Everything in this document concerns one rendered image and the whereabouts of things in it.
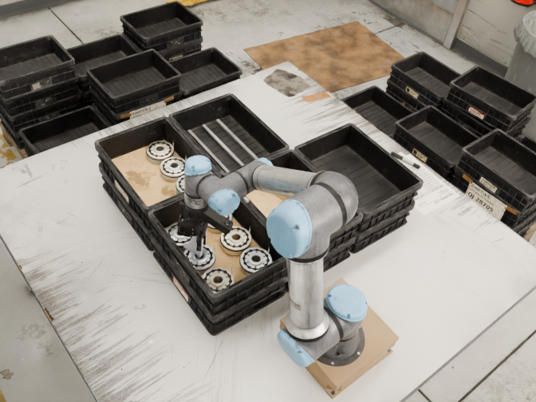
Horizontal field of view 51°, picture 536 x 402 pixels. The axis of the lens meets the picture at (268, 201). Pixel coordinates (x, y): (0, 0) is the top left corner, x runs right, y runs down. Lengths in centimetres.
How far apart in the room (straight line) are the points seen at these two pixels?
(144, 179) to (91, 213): 24
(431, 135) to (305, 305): 200
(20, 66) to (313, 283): 241
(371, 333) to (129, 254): 86
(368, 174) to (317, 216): 102
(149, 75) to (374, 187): 156
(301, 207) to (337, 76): 305
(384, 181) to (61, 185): 124
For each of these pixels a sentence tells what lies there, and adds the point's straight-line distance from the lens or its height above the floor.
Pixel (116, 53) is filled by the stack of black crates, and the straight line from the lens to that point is 360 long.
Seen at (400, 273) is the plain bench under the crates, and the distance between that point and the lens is 206.
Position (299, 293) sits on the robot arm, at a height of 118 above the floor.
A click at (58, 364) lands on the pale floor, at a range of 264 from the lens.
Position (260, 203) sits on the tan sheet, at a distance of 199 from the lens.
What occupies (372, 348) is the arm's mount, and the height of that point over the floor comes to 79.
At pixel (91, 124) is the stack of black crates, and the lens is 324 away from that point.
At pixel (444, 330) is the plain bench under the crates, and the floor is 70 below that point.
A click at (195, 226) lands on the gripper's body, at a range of 170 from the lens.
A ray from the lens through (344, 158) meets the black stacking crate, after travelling 223.
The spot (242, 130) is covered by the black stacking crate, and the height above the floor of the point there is 83.
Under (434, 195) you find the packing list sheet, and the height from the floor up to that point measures 70.
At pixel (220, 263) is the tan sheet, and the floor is 83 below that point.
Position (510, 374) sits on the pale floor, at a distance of 287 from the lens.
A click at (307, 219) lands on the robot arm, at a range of 117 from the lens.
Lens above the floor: 228
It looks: 46 degrees down
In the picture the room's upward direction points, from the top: 7 degrees clockwise
